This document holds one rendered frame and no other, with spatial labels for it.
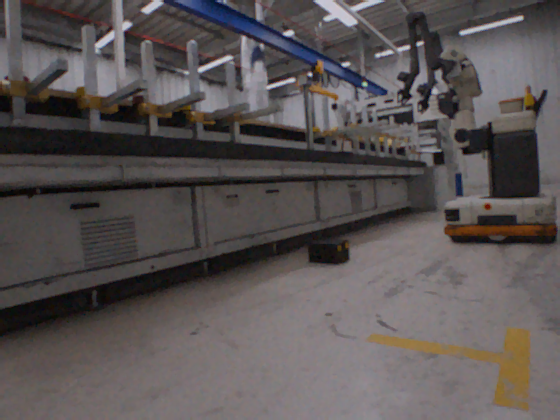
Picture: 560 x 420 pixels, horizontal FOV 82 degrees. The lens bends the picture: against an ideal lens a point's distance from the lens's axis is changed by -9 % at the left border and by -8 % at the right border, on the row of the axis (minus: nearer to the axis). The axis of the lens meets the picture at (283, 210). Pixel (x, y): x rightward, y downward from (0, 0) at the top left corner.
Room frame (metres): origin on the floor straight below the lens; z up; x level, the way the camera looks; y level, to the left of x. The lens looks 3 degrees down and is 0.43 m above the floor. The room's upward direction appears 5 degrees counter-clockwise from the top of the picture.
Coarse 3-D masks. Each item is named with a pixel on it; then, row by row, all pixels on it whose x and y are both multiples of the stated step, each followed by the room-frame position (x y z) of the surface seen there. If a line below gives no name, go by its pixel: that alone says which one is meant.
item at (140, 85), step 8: (136, 80) 1.10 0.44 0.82; (144, 80) 1.11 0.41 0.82; (120, 88) 1.17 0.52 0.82; (128, 88) 1.13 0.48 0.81; (136, 88) 1.11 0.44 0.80; (144, 88) 1.11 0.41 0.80; (112, 96) 1.20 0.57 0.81; (120, 96) 1.17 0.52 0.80; (128, 96) 1.17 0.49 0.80; (104, 104) 1.24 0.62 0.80; (112, 104) 1.24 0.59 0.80
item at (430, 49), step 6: (414, 12) 2.39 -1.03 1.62; (420, 12) 2.37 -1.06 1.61; (414, 18) 2.40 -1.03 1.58; (420, 18) 2.38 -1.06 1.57; (426, 18) 2.41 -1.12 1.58; (420, 24) 2.39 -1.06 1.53; (426, 24) 2.37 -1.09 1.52; (426, 30) 2.37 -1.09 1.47; (426, 36) 2.37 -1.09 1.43; (426, 42) 2.37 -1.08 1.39; (432, 42) 2.36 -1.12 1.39; (426, 48) 2.37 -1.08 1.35; (432, 48) 2.35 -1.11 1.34; (432, 54) 2.32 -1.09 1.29; (432, 60) 2.33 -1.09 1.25; (438, 60) 2.31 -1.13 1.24; (432, 66) 2.33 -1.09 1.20
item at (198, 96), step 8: (184, 96) 1.35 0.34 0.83; (192, 96) 1.32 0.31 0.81; (200, 96) 1.30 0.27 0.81; (168, 104) 1.41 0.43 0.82; (176, 104) 1.38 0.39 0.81; (184, 104) 1.36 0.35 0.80; (160, 112) 1.45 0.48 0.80; (168, 112) 1.45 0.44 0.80; (136, 120) 1.55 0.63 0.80; (144, 120) 1.55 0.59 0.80
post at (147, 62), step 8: (144, 48) 1.43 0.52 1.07; (152, 48) 1.45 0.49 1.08; (144, 56) 1.43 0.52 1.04; (152, 56) 1.45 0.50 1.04; (144, 64) 1.43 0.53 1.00; (152, 64) 1.44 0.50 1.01; (144, 72) 1.43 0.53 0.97; (152, 72) 1.44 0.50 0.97; (152, 80) 1.44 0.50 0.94; (152, 88) 1.44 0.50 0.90; (144, 96) 1.44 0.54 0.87; (152, 96) 1.44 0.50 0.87; (152, 120) 1.43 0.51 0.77; (152, 128) 1.43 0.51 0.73
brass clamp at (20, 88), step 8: (0, 80) 1.01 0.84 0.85; (16, 80) 1.03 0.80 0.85; (0, 88) 1.01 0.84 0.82; (8, 88) 1.00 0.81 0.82; (16, 88) 1.02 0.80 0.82; (24, 88) 1.04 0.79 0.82; (8, 96) 1.02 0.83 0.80; (16, 96) 1.03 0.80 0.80; (24, 96) 1.04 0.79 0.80; (32, 96) 1.06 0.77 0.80; (40, 96) 1.08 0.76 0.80; (48, 96) 1.10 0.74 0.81
